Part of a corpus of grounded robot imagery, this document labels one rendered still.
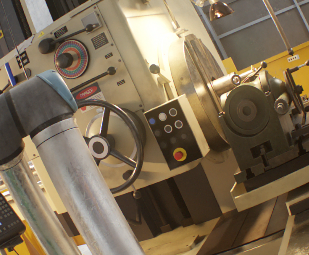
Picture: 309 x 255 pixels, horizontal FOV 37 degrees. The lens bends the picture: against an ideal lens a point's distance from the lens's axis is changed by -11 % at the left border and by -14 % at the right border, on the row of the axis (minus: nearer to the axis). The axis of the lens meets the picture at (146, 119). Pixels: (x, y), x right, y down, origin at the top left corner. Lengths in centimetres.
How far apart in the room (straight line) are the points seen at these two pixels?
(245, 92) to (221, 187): 102
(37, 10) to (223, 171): 148
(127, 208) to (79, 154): 197
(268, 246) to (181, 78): 86
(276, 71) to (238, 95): 250
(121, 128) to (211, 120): 38
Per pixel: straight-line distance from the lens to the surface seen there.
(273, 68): 434
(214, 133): 215
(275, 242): 217
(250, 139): 185
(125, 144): 199
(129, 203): 298
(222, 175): 275
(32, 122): 107
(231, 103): 187
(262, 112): 185
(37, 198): 117
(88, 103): 188
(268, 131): 183
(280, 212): 238
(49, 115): 105
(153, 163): 210
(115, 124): 199
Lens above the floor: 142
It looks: 3 degrees down
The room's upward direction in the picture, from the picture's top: 25 degrees counter-clockwise
